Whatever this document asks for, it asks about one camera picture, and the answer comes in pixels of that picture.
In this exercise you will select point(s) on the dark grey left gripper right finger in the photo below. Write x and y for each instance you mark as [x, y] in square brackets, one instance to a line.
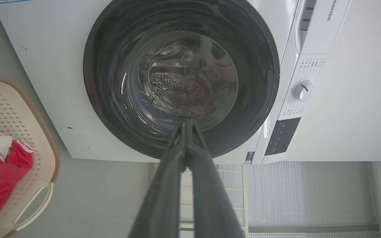
[210, 205]

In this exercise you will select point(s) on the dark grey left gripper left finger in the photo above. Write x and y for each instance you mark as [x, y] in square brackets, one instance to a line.
[164, 198]

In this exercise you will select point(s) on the round black glass washer door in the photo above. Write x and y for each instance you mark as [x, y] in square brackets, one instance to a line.
[111, 82]

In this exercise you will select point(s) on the white front-loading washing machine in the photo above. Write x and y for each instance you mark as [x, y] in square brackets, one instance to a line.
[45, 49]

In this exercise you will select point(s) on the small black barcode sticker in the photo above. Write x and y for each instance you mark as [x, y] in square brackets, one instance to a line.
[249, 158]

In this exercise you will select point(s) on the black washer display panel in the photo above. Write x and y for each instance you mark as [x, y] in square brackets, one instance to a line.
[281, 136]

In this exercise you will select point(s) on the round white filter cover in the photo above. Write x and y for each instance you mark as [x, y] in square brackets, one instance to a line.
[75, 138]

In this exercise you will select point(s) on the perforated steel washer drum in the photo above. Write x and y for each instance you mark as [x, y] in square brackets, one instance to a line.
[177, 89]

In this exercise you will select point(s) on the white round program knob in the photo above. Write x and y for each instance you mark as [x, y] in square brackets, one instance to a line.
[304, 90]

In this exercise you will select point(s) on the beige perforated laundry basket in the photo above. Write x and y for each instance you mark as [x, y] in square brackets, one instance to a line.
[8, 105]

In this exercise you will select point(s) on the white detergent drawer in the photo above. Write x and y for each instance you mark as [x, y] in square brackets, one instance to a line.
[304, 26]

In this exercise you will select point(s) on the blue white energy label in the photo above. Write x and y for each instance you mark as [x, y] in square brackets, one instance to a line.
[12, 1]

